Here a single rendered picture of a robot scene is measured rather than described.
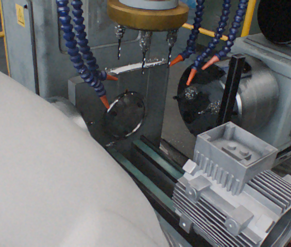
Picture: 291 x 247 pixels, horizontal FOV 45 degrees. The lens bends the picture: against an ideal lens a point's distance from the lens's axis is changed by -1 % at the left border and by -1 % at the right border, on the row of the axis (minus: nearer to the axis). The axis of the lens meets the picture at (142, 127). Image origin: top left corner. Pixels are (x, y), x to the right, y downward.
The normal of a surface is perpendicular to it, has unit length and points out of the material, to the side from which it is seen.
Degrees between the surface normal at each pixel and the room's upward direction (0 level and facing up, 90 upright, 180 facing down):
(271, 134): 90
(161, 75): 90
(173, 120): 0
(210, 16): 90
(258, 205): 32
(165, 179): 90
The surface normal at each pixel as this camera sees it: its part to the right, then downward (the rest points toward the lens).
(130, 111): 0.61, 0.47
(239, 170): -0.78, 0.28
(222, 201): 0.08, -0.84
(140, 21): -0.17, 0.51
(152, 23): 0.10, 0.54
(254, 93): 0.55, -0.05
